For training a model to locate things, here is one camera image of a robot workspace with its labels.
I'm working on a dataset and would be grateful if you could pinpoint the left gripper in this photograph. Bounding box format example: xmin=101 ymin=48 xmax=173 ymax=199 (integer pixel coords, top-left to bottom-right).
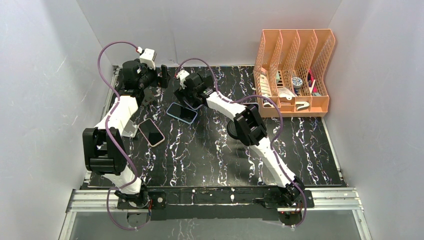
xmin=137 ymin=59 xmax=171 ymax=90

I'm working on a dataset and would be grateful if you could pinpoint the black round base phone stand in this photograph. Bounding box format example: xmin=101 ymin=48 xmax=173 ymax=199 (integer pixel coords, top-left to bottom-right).
xmin=226 ymin=120 xmax=239 ymax=140

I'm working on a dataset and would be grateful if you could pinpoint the pink case phone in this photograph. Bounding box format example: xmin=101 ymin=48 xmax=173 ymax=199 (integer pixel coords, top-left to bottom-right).
xmin=138 ymin=118 xmax=165 ymax=148

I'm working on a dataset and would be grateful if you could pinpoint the orange desk file organizer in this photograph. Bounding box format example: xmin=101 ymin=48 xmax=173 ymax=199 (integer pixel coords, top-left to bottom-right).
xmin=253 ymin=29 xmax=336 ymax=118

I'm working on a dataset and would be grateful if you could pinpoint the purple case phone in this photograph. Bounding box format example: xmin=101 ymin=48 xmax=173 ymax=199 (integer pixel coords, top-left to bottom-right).
xmin=188 ymin=104 xmax=204 ymax=112

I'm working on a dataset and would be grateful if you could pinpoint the purple back magsafe phone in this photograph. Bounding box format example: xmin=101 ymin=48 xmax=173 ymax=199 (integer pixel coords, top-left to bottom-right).
xmin=243 ymin=102 xmax=259 ymax=109

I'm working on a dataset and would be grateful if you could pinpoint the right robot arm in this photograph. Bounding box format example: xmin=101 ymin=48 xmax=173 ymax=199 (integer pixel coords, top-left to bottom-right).
xmin=174 ymin=70 xmax=307 ymax=208

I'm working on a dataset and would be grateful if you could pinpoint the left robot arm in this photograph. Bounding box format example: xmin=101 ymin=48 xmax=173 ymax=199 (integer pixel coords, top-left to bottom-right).
xmin=82 ymin=59 xmax=171 ymax=208

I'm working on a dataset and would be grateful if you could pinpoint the dark wooden phone stand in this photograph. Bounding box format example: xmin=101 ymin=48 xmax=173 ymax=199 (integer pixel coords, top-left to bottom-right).
xmin=142 ymin=87 xmax=156 ymax=106

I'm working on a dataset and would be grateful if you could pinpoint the blue case phone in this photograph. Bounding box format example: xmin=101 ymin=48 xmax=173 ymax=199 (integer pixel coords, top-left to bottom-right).
xmin=166 ymin=102 xmax=198 ymax=125

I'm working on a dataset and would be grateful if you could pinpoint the silver metal phone stand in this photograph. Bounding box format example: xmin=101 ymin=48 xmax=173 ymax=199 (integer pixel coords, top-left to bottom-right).
xmin=121 ymin=120 xmax=138 ymax=138

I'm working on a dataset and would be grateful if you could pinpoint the white oval label pack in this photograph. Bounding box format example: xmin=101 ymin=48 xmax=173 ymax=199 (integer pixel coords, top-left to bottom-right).
xmin=259 ymin=73 xmax=272 ymax=97

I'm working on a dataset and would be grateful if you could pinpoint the teal stapler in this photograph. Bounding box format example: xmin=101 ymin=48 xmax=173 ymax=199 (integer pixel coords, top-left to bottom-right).
xmin=262 ymin=98 xmax=275 ymax=108

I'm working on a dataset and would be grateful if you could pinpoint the green tall box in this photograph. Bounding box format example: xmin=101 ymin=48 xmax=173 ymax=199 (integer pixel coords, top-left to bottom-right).
xmin=275 ymin=72 xmax=281 ymax=86

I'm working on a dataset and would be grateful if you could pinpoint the white plastic packet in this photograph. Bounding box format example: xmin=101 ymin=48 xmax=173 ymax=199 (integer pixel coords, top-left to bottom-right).
xmin=277 ymin=86 xmax=296 ymax=101

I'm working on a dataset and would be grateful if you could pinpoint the round blue lid jar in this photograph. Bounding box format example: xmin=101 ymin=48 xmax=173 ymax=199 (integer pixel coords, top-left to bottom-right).
xmin=291 ymin=76 xmax=304 ymax=90

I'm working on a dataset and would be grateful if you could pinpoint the white flat card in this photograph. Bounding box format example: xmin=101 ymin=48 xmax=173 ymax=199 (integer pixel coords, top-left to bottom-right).
xmin=309 ymin=79 xmax=316 ymax=94

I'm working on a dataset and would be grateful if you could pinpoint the magenta notebook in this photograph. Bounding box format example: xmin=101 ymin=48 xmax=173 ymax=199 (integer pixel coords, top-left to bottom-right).
xmin=307 ymin=70 xmax=317 ymax=93

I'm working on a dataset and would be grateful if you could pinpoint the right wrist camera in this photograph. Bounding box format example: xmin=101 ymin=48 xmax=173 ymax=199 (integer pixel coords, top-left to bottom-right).
xmin=176 ymin=69 xmax=190 ymax=90

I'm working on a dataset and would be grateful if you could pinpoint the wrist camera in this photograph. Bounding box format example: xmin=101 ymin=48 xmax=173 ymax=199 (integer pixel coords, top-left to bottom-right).
xmin=176 ymin=69 xmax=190 ymax=90
xmin=136 ymin=46 xmax=156 ymax=70

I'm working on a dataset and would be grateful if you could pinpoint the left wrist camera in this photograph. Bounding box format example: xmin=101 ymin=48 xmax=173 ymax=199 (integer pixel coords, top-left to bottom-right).
xmin=136 ymin=46 xmax=156 ymax=70

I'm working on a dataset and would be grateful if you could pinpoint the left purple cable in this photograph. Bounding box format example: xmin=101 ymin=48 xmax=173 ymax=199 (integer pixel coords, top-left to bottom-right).
xmin=96 ymin=41 xmax=147 ymax=231

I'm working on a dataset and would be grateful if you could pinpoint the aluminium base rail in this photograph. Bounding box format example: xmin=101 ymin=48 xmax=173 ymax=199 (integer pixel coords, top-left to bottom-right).
xmin=59 ymin=187 xmax=372 ymax=240

